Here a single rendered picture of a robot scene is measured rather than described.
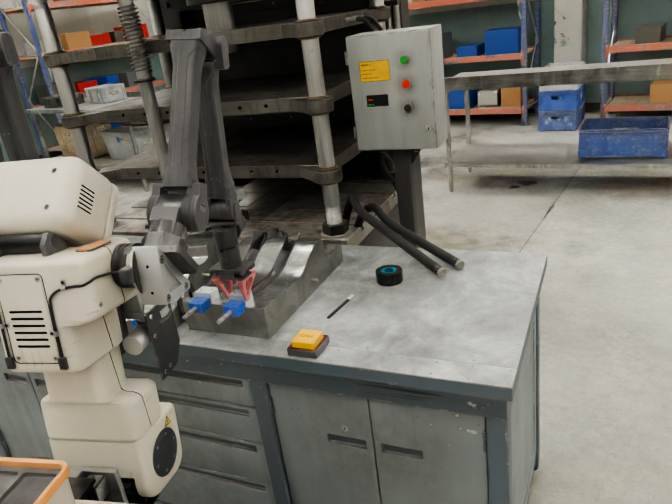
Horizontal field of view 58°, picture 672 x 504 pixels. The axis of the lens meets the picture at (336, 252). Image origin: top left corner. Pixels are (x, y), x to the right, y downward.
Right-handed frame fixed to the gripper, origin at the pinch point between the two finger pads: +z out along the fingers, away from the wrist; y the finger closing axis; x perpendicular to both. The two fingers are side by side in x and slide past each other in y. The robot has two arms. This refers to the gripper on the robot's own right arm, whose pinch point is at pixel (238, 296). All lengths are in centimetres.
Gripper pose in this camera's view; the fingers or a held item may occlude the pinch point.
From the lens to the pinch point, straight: 160.8
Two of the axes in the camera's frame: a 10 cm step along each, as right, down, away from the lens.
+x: -3.9, 4.0, -8.3
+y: -9.1, -0.4, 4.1
